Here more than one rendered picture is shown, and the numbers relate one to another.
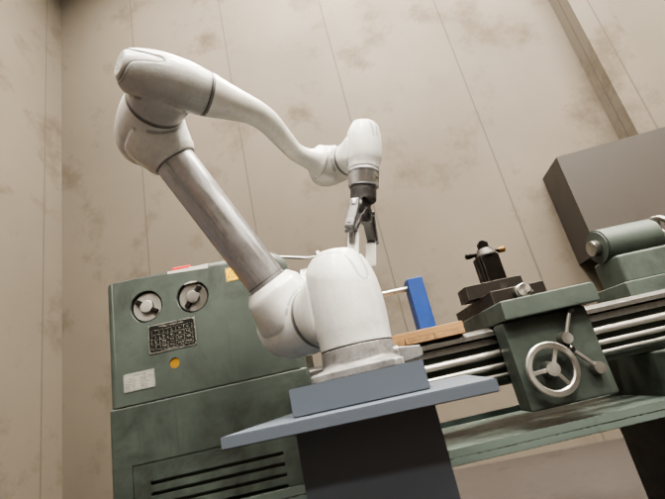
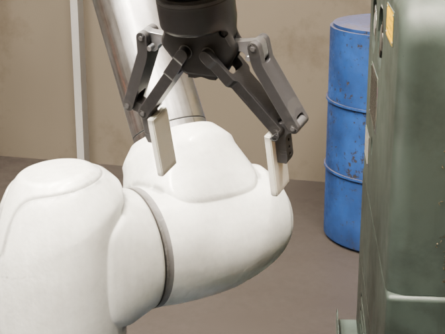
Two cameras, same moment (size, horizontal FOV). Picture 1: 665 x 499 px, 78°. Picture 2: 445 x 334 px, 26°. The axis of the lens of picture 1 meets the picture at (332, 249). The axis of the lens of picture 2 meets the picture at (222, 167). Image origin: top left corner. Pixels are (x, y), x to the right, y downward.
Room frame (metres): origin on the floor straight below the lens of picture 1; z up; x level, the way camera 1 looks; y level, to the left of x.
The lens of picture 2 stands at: (1.22, -1.03, 1.40)
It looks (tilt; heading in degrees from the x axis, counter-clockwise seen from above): 17 degrees down; 97
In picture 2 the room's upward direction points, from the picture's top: straight up
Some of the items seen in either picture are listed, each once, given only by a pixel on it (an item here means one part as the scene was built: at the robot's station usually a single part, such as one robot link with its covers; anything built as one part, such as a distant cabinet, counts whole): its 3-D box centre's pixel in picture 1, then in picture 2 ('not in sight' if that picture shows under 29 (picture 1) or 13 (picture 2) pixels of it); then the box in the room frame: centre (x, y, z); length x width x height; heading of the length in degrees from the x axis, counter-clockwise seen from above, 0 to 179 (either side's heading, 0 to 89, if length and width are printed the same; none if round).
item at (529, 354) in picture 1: (555, 356); not in sight; (1.34, -0.59, 0.73); 0.27 x 0.12 x 0.27; 92
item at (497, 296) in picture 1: (496, 305); not in sight; (1.56, -0.55, 0.95); 0.43 x 0.18 x 0.04; 2
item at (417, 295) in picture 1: (420, 308); not in sight; (1.56, -0.28, 1.00); 0.08 x 0.06 x 0.23; 2
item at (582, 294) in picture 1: (516, 315); not in sight; (1.54, -0.60, 0.90); 0.53 x 0.30 x 0.06; 2
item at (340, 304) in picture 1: (342, 298); (67, 253); (0.90, 0.00, 0.97); 0.18 x 0.16 x 0.22; 40
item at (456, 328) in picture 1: (411, 342); not in sight; (1.56, -0.21, 0.89); 0.36 x 0.30 x 0.04; 2
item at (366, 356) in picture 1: (368, 357); not in sight; (0.89, -0.02, 0.83); 0.22 x 0.18 x 0.06; 82
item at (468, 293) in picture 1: (490, 290); not in sight; (1.49, -0.52, 1.00); 0.20 x 0.10 x 0.05; 92
